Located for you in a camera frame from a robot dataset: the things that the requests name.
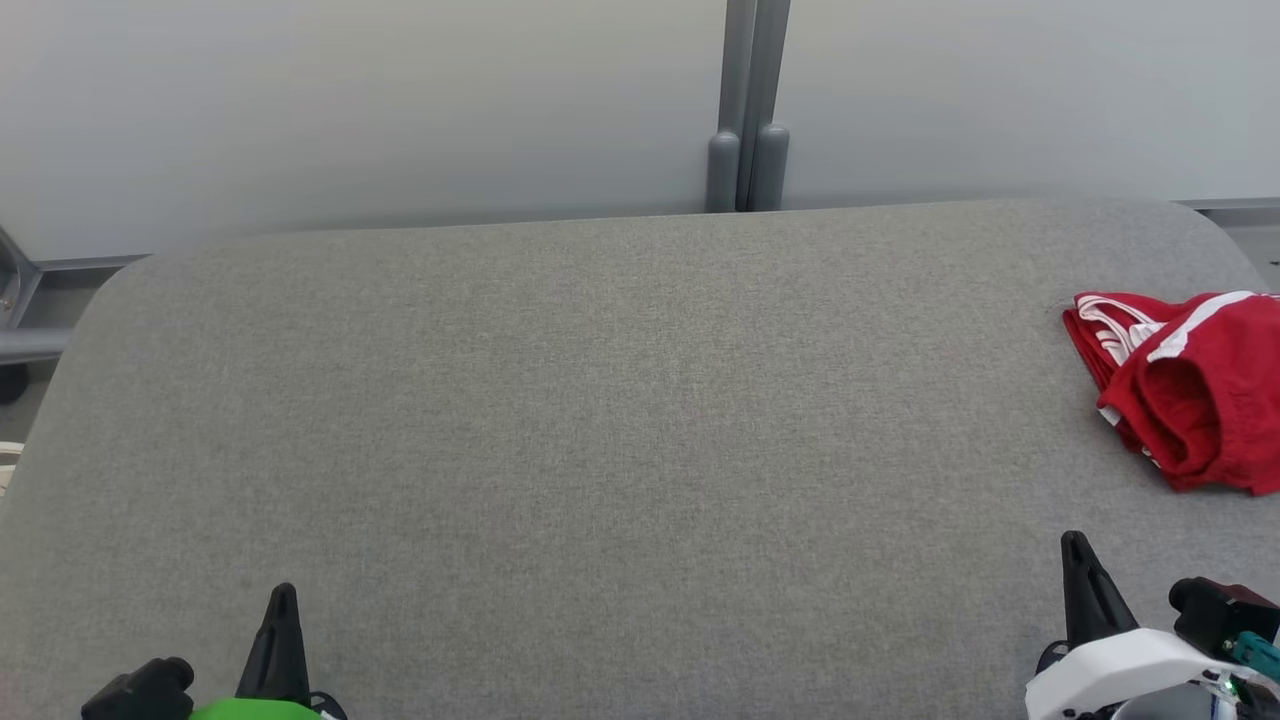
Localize clear curved plastic part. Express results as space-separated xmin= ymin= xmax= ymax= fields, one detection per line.
xmin=0 ymin=225 xmax=43 ymax=331

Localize grey partition base rail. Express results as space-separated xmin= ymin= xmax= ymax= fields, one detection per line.
xmin=0 ymin=254 xmax=153 ymax=366

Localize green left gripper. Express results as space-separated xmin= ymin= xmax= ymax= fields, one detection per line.
xmin=188 ymin=584 xmax=328 ymax=720

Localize red t-shirt with white sleeves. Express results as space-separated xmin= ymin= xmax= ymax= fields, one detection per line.
xmin=1062 ymin=291 xmax=1186 ymax=471

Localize grey partition post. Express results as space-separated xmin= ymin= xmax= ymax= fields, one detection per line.
xmin=745 ymin=0 xmax=793 ymax=212
xmin=705 ymin=0 xmax=758 ymax=214

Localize red shorts with white stripe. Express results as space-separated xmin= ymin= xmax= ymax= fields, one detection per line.
xmin=1100 ymin=291 xmax=1280 ymax=496

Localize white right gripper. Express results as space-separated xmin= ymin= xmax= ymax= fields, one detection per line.
xmin=1025 ymin=531 xmax=1246 ymax=720

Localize black cable with teal plug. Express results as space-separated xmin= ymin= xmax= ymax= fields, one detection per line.
xmin=1228 ymin=632 xmax=1280 ymax=686

